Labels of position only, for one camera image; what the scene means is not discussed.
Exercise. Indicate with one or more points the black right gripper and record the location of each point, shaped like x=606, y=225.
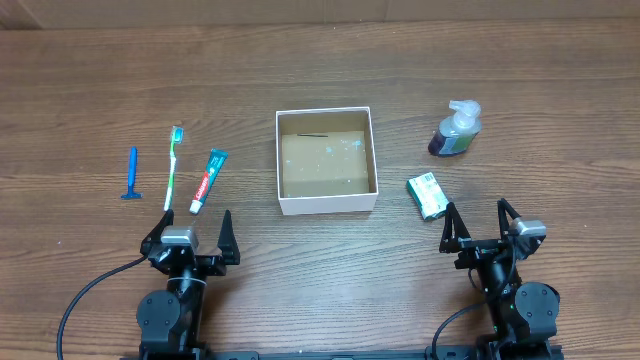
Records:
x=477, y=250

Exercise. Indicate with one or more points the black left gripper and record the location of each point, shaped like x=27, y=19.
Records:
x=228, y=247

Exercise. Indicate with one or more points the green white soap packet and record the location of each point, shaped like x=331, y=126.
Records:
x=428, y=195

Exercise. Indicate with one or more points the Colgate toothpaste tube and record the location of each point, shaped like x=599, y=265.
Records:
x=216, y=161

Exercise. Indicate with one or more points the clear soap pump bottle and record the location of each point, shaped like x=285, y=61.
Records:
x=456, y=132

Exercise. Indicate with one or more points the green white toothbrush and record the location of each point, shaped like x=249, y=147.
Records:
x=177, y=135

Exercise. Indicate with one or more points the white cardboard box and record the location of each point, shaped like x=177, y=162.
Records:
x=326, y=161

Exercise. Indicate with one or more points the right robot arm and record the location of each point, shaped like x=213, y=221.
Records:
x=523, y=313

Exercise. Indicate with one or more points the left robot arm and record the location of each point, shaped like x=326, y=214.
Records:
x=170, y=319

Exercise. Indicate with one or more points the blue disposable razor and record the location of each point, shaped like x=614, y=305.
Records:
x=131, y=178

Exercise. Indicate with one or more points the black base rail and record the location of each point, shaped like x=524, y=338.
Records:
x=340, y=355

